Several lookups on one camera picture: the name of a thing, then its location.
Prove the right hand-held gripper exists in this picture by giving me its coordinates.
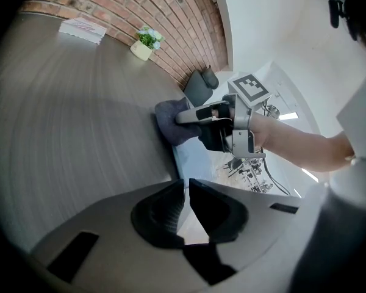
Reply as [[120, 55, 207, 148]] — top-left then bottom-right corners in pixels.
[[174, 74, 274, 160]]

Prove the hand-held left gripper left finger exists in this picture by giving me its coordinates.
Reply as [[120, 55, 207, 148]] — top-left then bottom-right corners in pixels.
[[30, 178, 208, 293]]

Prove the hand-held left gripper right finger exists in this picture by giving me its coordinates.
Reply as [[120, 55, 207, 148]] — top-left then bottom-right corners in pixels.
[[188, 178, 303, 271]]

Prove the dark blue cloth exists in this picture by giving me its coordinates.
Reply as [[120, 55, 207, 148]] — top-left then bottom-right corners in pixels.
[[154, 98, 204, 148]]

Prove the light blue book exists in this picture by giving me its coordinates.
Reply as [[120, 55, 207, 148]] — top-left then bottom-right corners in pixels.
[[170, 139, 220, 189]]

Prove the person's right forearm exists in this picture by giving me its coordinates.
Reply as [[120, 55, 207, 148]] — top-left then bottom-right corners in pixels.
[[251, 110, 356, 173]]

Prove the black office chair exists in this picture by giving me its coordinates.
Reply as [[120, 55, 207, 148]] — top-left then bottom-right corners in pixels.
[[182, 65, 220, 107]]

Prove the person's white shirt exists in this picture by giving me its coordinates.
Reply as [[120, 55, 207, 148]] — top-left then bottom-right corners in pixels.
[[288, 68, 366, 293]]

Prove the flower plant in white pot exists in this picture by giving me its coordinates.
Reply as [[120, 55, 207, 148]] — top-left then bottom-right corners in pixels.
[[130, 26, 165, 62]]

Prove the white printed book box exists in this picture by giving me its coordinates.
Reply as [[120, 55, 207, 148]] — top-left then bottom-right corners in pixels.
[[58, 17, 107, 45]]

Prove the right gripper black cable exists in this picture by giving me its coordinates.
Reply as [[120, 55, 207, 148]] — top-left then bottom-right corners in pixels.
[[262, 146, 292, 195]]

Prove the black head-mounted camera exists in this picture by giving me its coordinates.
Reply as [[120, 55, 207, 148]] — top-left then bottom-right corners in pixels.
[[328, 0, 359, 41]]

